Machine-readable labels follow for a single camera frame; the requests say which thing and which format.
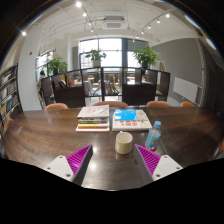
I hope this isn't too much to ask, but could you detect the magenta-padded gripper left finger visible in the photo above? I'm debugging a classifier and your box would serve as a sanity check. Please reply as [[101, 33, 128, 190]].
[[44, 143, 95, 187]]

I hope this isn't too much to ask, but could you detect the bushy potted plant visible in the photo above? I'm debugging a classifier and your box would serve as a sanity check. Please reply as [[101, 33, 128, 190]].
[[45, 53, 69, 76]]

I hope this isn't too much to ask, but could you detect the group of ceiling spotlights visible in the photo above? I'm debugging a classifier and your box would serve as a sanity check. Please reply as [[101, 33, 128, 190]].
[[19, 0, 173, 38]]

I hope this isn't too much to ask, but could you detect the yellow-spined book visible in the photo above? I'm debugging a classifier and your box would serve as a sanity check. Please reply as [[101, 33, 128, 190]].
[[76, 122, 110, 128]]

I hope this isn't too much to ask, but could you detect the blue and white cover book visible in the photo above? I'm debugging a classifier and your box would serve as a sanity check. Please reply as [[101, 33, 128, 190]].
[[111, 108, 153, 132]]

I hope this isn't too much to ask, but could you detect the ceiling air conditioner unit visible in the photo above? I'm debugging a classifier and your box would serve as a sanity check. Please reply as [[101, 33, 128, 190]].
[[102, 15, 127, 31]]

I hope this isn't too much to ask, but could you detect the tall wall bookcase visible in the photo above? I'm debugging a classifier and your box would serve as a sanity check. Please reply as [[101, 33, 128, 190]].
[[0, 63, 24, 135]]

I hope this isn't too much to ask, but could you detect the framed wall picture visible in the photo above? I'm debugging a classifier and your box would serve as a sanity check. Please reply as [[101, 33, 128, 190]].
[[158, 60, 167, 72]]

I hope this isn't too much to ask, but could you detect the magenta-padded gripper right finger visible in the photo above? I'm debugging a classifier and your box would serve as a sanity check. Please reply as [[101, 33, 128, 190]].
[[134, 143, 184, 186]]

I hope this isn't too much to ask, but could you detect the group of orange chairs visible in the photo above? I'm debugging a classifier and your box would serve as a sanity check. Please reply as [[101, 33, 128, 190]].
[[2, 100, 224, 155]]

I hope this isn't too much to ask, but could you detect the dark cube shelf unit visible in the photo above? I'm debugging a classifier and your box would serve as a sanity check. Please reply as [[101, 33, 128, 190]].
[[39, 66, 172, 110]]

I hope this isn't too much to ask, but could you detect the cream ceramic cup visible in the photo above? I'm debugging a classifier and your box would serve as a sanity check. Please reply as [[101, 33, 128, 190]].
[[114, 130, 134, 155]]

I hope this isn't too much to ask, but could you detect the white wall radiator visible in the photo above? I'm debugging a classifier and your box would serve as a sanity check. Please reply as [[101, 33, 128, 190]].
[[172, 76, 201, 105]]

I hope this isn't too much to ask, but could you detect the red-spined book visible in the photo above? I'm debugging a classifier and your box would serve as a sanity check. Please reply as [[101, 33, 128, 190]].
[[75, 125, 111, 133]]

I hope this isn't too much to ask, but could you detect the small potted plant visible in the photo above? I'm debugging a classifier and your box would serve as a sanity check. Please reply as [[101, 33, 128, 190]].
[[84, 48, 108, 68]]

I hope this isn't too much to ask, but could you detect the flat round red coaster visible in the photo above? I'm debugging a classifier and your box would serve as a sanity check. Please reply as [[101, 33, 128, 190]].
[[143, 142, 159, 153]]

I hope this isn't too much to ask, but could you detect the white-cover book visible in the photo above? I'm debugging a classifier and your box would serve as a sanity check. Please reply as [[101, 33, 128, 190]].
[[76, 104, 111, 121]]

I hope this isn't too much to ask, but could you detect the clear blue-capped water bottle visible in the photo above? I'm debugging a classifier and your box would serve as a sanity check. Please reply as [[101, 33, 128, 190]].
[[144, 120, 163, 152]]

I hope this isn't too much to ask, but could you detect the dark-spined book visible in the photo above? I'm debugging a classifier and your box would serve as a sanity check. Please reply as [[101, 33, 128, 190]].
[[77, 117, 111, 125]]

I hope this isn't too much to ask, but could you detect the large potted plant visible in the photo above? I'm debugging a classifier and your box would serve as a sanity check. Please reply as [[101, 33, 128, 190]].
[[132, 45, 161, 70]]

